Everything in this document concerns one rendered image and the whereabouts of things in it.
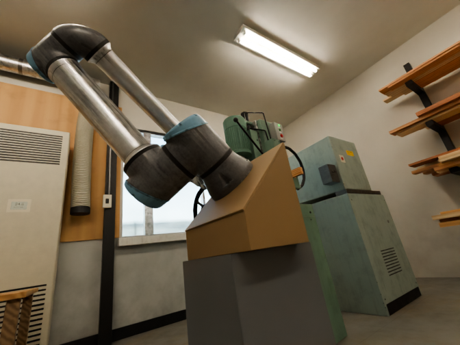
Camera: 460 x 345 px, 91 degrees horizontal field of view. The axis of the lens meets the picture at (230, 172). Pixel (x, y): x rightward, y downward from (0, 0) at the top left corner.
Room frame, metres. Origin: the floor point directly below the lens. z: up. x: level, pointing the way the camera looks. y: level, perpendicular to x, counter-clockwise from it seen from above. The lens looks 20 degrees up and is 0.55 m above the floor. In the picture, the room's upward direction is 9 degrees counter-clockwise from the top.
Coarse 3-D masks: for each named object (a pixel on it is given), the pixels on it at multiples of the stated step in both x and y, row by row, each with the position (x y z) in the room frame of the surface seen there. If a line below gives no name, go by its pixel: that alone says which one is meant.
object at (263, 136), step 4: (260, 120) 1.55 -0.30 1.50; (264, 120) 1.59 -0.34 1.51; (260, 124) 1.55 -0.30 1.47; (264, 124) 1.58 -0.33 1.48; (268, 124) 1.62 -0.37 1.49; (260, 128) 1.56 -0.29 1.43; (264, 128) 1.57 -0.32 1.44; (268, 128) 1.61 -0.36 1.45; (260, 132) 1.57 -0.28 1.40; (264, 132) 1.56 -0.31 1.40; (260, 136) 1.57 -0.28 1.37; (264, 136) 1.56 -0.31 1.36; (268, 136) 1.59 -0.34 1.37; (264, 140) 1.55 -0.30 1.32; (264, 144) 1.56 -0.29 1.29; (264, 148) 1.56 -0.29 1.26; (264, 152) 1.57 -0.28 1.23
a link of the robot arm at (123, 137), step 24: (48, 48) 0.56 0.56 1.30; (48, 72) 0.59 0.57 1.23; (72, 72) 0.59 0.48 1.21; (72, 96) 0.61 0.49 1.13; (96, 96) 0.61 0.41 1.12; (96, 120) 0.63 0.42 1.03; (120, 120) 0.64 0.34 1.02; (120, 144) 0.65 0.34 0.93; (144, 144) 0.66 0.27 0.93; (144, 168) 0.65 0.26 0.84; (168, 168) 0.65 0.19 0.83; (144, 192) 0.67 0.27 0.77; (168, 192) 0.70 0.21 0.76
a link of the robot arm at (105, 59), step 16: (64, 32) 0.54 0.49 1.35; (80, 32) 0.56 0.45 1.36; (96, 32) 0.59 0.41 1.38; (80, 48) 0.59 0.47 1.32; (96, 48) 0.60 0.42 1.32; (96, 64) 0.66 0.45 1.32; (112, 64) 0.66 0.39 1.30; (112, 80) 0.72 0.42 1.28; (128, 80) 0.72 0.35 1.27; (128, 96) 0.78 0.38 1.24; (144, 96) 0.78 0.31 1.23; (144, 112) 0.85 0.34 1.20; (160, 112) 0.85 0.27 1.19
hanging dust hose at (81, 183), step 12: (84, 120) 1.90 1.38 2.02; (84, 132) 1.90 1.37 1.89; (84, 144) 1.90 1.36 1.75; (84, 156) 1.91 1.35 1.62; (72, 168) 1.91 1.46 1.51; (84, 168) 1.91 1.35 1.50; (72, 180) 1.90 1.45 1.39; (84, 180) 1.91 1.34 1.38; (72, 192) 1.90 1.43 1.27; (84, 192) 1.92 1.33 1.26; (72, 204) 1.91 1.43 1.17; (84, 204) 1.93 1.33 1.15
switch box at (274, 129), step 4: (272, 124) 1.58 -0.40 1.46; (276, 124) 1.58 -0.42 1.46; (280, 124) 1.62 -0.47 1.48; (272, 128) 1.58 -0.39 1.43; (276, 128) 1.57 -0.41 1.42; (280, 128) 1.61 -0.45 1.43; (272, 132) 1.59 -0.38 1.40; (276, 132) 1.57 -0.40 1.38; (272, 136) 1.60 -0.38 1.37; (276, 136) 1.57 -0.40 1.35; (280, 136) 1.59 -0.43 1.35; (284, 136) 1.62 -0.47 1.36; (280, 140) 1.60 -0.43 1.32; (284, 140) 1.62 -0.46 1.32
